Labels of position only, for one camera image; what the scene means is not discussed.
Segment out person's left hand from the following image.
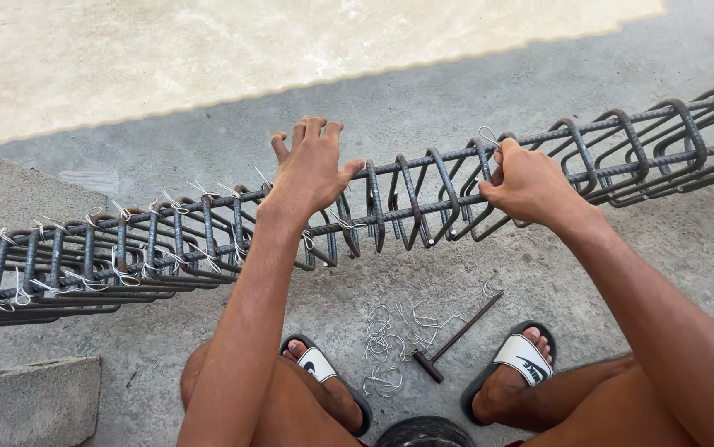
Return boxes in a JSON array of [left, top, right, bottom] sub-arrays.
[[259, 117, 365, 219]]

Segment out person's right hand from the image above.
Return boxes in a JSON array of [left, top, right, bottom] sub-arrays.
[[478, 138, 584, 229]]

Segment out long steel rebar cage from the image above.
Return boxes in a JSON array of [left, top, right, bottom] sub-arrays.
[[0, 84, 714, 330]]

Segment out person's right black white sandal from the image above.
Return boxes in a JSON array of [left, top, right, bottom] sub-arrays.
[[460, 320, 558, 427]]

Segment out person's black white sandal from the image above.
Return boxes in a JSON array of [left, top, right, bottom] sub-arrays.
[[460, 320, 558, 427], [279, 334, 374, 438]]

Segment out person's left black white sandal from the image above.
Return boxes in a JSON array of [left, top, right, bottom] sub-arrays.
[[279, 334, 374, 438]]

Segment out person's right leg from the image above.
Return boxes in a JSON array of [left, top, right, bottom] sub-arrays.
[[472, 327, 700, 447]]

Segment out person's leg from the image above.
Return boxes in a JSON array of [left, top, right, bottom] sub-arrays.
[[180, 338, 365, 447], [472, 327, 700, 447]]

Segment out person's left leg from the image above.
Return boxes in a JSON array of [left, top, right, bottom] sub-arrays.
[[180, 338, 365, 447]]

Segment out grey concrete block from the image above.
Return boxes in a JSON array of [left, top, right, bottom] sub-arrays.
[[0, 356, 102, 447]]

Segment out rusty T-handle tying hook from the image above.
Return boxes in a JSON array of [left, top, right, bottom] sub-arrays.
[[412, 289, 505, 384]]

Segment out heap of loose bent wires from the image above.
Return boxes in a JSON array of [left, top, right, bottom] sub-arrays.
[[361, 270, 502, 399]]

